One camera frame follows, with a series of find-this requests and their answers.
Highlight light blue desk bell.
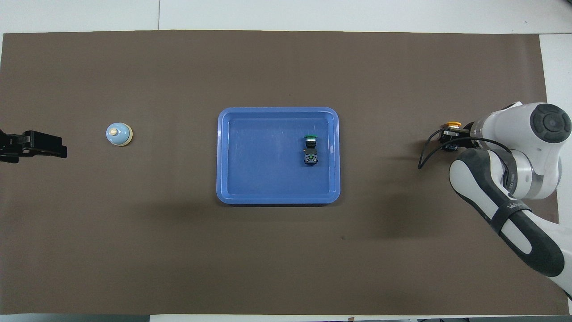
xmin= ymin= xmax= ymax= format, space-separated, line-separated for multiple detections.
xmin=105 ymin=122 xmax=133 ymax=147

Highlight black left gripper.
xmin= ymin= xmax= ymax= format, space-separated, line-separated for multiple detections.
xmin=0 ymin=129 xmax=67 ymax=164

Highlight brown table mat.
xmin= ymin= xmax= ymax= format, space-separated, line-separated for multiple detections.
xmin=0 ymin=30 xmax=570 ymax=316

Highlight green push button switch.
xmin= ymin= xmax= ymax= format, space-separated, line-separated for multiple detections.
xmin=303 ymin=135 xmax=319 ymax=165

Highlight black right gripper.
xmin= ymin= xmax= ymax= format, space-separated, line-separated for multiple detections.
xmin=460 ymin=123 xmax=475 ymax=150

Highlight yellow push button switch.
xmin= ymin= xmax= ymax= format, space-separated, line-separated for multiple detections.
xmin=440 ymin=121 xmax=463 ymax=152

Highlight blue plastic tray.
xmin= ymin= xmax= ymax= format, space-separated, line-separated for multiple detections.
xmin=216 ymin=107 xmax=341 ymax=205

